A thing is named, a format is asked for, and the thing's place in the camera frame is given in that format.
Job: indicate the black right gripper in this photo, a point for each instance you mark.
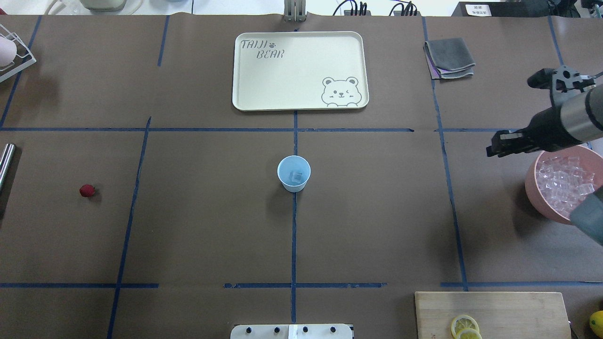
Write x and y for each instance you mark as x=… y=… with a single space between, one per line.
x=543 y=124

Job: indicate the clear ice cube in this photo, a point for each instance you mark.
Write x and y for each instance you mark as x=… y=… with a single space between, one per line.
x=296 y=178

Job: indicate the red strawberry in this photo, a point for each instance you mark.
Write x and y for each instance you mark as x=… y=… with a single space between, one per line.
x=87 y=190

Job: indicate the steel muddler with black tip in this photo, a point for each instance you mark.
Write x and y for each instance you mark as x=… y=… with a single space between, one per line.
x=5 y=161

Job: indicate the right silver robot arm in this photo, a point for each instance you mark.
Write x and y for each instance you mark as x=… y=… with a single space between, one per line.
x=577 y=121

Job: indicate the pink bowl of ice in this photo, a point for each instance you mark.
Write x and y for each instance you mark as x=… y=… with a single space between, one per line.
x=558 y=182

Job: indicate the light blue plastic cup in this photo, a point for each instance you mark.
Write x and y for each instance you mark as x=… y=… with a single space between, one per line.
x=289 y=164

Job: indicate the pink cup on rack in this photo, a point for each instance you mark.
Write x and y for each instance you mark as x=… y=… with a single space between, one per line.
x=8 y=51

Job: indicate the grey folded cloth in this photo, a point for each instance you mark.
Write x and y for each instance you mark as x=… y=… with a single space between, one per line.
x=450 y=54

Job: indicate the bamboo cutting board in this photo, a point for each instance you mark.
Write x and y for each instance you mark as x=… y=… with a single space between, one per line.
x=500 y=315

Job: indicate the lemon slice front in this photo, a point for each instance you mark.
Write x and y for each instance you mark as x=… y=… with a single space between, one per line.
x=461 y=322

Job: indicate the lemon slice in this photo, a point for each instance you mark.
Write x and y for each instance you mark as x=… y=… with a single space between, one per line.
x=461 y=322
x=468 y=333

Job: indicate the whole lemon bottom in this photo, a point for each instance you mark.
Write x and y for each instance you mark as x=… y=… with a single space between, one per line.
x=596 y=323

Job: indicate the cream bear serving tray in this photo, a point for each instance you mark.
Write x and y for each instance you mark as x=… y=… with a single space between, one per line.
x=299 y=71

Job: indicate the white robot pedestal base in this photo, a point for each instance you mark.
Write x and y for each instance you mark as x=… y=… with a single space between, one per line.
x=293 y=331

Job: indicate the white wire cup rack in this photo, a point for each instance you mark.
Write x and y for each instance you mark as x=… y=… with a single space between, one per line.
x=24 y=57

